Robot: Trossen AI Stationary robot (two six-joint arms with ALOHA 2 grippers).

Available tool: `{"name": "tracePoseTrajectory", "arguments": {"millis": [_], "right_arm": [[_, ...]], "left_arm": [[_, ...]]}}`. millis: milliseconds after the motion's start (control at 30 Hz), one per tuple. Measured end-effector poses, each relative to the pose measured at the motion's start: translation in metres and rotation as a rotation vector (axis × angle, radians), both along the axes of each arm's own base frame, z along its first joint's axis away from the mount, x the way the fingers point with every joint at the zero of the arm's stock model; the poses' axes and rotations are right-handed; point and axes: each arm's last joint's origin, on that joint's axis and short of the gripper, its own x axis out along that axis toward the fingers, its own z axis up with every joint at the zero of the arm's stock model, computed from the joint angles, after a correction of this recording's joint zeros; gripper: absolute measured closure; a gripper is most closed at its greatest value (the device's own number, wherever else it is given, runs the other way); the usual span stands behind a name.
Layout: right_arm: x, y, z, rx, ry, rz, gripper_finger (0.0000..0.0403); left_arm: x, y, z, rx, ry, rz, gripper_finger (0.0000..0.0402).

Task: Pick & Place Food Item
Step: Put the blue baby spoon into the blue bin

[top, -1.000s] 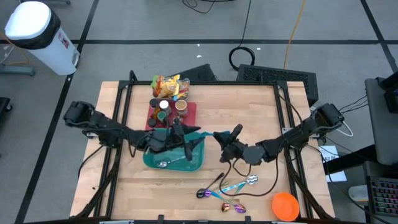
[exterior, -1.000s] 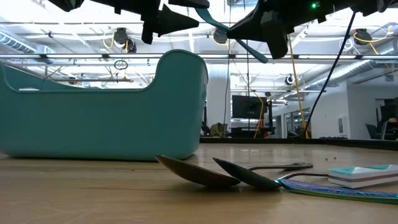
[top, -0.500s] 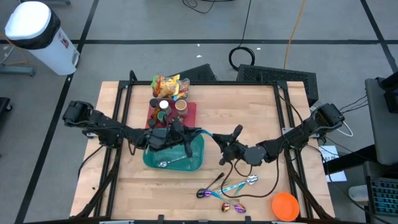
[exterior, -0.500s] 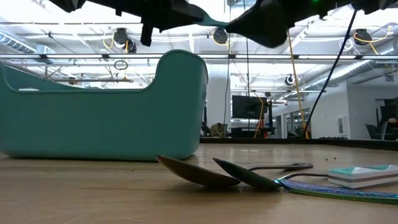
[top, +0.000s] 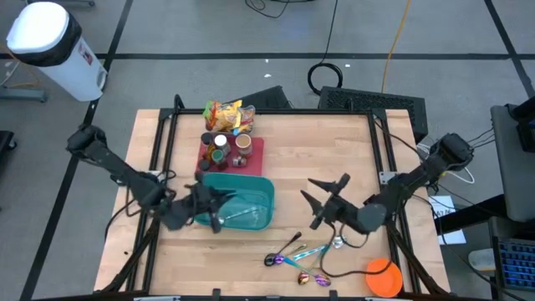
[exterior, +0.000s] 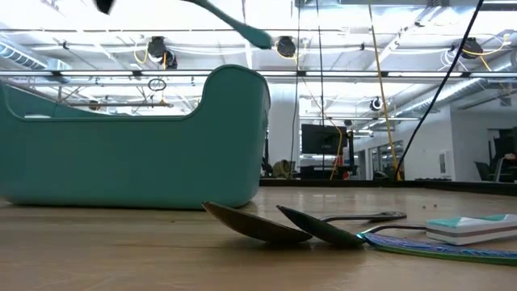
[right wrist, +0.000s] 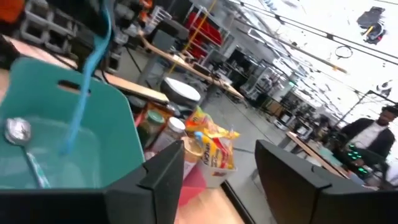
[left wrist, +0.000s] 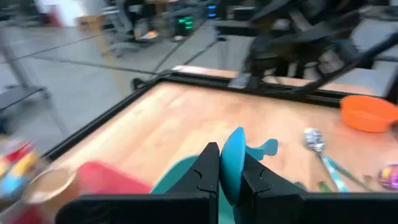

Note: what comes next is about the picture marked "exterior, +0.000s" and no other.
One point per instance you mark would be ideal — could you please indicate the teal plastic spoon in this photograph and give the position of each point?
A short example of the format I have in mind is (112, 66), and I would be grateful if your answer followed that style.
(242, 28)

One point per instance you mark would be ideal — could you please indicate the olive green bag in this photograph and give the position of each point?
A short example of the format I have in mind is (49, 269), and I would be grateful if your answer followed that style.
(282, 168)

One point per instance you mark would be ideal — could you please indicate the purple iridescent spoon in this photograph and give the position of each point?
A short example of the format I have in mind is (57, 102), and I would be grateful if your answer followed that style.
(319, 230)

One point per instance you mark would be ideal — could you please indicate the black office chair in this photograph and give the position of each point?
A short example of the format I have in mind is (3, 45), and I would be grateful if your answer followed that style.
(490, 169)

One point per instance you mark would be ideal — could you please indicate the black ceiling fixture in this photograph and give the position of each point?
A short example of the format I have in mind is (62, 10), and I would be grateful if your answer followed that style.
(156, 46)
(287, 46)
(375, 104)
(470, 46)

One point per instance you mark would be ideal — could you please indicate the dark metal spoon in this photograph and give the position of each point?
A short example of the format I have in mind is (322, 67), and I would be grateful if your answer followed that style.
(250, 226)

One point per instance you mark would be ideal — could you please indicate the black metal table frame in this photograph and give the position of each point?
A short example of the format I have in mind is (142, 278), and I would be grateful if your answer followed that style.
(444, 184)

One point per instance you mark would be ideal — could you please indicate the black computer monitor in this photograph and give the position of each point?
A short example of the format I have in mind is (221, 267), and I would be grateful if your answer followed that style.
(323, 139)

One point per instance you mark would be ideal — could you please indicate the teal plastic bin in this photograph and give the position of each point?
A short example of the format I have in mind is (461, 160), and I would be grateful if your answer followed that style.
(141, 161)

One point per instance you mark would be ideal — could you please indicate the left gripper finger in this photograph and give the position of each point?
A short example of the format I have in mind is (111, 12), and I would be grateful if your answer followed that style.
(104, 5)

